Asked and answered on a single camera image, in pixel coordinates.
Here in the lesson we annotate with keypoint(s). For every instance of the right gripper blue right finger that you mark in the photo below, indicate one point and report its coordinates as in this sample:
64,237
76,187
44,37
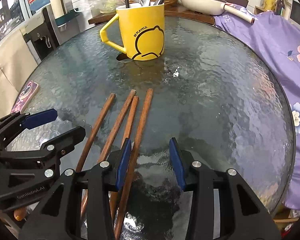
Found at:
177,163

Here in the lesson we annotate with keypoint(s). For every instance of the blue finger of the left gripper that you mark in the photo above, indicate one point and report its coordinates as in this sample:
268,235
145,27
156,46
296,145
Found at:
63,144
38,119

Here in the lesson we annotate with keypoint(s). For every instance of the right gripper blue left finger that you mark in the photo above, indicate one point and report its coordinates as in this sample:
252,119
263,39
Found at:
122,163

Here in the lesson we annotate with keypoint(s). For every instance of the left human hand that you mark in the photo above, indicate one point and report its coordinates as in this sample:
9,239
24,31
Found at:
20,213

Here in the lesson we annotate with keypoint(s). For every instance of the phone in pink case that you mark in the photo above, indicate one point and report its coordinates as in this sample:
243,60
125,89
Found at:
25,96

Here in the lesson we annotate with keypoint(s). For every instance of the beige cloth cover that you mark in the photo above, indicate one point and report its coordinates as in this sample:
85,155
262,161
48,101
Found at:
16,65

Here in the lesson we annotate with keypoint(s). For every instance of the round glass table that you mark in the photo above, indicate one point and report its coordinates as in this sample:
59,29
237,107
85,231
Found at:
211,92

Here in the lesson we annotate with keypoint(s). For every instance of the water dispenser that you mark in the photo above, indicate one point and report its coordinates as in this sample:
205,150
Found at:
50,27

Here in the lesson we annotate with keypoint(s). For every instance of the yellow duck mug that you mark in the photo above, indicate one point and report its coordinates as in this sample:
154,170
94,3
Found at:
142,31

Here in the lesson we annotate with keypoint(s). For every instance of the plastic bag with food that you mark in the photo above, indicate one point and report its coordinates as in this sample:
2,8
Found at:
104,6

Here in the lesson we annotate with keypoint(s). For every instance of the white cooking pot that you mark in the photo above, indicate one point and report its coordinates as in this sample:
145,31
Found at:
215,8

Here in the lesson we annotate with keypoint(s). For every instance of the brown glass bottle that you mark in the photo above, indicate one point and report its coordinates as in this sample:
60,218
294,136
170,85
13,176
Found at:
280,7

